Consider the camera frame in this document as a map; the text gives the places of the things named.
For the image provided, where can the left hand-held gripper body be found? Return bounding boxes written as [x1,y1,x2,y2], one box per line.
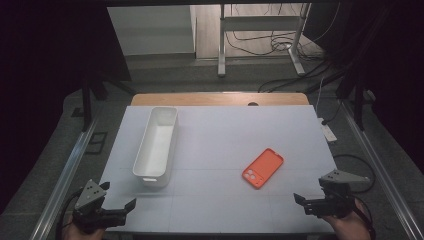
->
[72,179,128,235]

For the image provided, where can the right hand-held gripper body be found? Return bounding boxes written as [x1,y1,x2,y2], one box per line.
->
[303,169,370,219]

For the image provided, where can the orange phone case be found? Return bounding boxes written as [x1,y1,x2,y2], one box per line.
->
[241,147,285,190]

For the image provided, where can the white plastic bin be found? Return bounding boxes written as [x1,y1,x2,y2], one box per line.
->
[132,106,179,188]

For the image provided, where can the person's right hand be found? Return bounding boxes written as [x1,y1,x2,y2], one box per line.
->
[321,199,372,240]

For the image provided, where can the person's left hand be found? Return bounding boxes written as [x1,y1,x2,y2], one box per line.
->
[61,219,107,240]

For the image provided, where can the white power strip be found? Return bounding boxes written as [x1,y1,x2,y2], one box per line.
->
[318,117,338,144]

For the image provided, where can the black stand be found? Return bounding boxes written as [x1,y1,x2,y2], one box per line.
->
[71,71,134,133]
[334,64,376,132]

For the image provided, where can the white table sheet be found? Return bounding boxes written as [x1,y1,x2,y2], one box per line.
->
[99,105,338,234]

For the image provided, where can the wooden table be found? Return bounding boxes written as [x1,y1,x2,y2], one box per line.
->
[130,92,311,107]

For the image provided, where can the white cabinet panel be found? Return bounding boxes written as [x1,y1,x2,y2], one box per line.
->
[107,4,198,57]

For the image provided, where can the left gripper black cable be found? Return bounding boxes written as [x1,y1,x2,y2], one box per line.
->
[55,188,84,240]

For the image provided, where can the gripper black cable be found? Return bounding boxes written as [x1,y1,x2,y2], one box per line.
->
[352,195,377,240]
[55,188,84,240]

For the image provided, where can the aluminium rail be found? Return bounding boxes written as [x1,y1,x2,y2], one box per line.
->
[339,99,424,240]
[29,119,99,240]

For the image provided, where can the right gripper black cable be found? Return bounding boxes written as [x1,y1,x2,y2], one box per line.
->
[352,195,377,240]

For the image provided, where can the black looped floor cable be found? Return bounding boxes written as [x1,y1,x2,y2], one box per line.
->
[333,153,377,194]

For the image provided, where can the black power strip cable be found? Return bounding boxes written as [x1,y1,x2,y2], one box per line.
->
[321,99,345,126]

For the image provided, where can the thin white cable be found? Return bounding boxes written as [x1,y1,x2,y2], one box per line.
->
[314,76,326,118]

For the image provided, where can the long black floor cables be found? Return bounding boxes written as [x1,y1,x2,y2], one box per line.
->
[258,61,338,94]

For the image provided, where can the tangled black cables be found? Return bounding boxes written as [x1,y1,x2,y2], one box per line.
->
[224,30,324,63]

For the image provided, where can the white metal desk frame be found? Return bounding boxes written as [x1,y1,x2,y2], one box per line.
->
[217,3,313,78]

